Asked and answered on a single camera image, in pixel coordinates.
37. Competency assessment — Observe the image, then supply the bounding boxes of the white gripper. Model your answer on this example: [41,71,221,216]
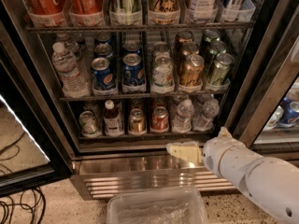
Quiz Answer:
[166,127,232,166]

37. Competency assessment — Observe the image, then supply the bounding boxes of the shelf water bottle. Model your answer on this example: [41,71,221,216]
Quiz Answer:
[172,99,194,133]
[193,99,220,132]

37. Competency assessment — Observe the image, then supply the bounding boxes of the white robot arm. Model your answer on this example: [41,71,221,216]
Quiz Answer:
[166,127,299,224]

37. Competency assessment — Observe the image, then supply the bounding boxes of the red soda can bottom shelf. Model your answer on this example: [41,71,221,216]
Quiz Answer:
[150,106,169,133]

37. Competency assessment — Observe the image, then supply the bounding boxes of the gold soda can bottom shelf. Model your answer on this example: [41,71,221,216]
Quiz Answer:
[128,108,146,135]

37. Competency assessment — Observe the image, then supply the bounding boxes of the brown tea bottle white cap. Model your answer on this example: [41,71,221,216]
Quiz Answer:
[104,100,123,136]

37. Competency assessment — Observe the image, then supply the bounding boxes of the blue Pepsi can right fridge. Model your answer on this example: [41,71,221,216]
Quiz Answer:
[278,101,299,128]

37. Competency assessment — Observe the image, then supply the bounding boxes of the silver green can bottom shelf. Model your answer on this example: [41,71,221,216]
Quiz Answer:
[78,111,102,138]

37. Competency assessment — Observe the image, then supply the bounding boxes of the steel fridge vent grille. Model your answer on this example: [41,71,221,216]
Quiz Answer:
[70,156,235,200]

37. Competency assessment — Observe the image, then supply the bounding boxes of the large water bottle middle shelf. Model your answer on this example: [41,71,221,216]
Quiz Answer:
[51,42,90,98]

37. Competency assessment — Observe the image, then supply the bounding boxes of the gold LaCroix can top shelf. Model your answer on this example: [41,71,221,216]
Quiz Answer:
[148,0,180,25]

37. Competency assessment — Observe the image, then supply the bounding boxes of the green striped can top shelf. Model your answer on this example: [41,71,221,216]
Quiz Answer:
[109,0,142,25]

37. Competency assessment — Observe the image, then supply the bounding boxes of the open glass fridge door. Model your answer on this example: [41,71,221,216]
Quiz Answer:
[0,24,71,197]

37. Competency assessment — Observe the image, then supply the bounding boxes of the clear plastic bin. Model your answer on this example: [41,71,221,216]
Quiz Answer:
[107,187,209,224]

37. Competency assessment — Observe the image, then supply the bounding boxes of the copper soda can front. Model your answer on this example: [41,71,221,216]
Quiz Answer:
[178,54,205,92]

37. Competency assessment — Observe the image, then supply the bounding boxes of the white green soda can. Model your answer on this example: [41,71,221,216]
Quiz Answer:
[150,56,175,93]

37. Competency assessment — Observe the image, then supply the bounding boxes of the green soda can front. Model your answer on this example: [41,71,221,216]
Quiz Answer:
[205,53,235,91]

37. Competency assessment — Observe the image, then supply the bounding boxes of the blue Pepsi can front right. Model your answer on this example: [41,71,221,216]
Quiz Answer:
[122,53,146,91]

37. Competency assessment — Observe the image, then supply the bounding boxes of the blue pepsi can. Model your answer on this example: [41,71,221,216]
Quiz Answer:
[122,53,146,91]
[91,57,117,95]

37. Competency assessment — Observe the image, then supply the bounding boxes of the blue Pepsi can front left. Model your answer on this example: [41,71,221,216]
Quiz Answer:
[91,57,117,95]

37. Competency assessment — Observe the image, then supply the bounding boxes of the red Coca-Cola can right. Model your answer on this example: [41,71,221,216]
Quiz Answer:
[69,0,104,26]

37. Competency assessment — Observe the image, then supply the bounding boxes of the red coca-cola can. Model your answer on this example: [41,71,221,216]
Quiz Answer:
[28,0,66,27]
[69,0,104,26]

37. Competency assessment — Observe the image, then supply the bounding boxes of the red Coca-Cola can left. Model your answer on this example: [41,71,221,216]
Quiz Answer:
[28,0,66,27]

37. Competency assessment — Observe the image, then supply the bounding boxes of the black cables on floor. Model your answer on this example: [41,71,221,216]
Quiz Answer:
[0,187,47,224]

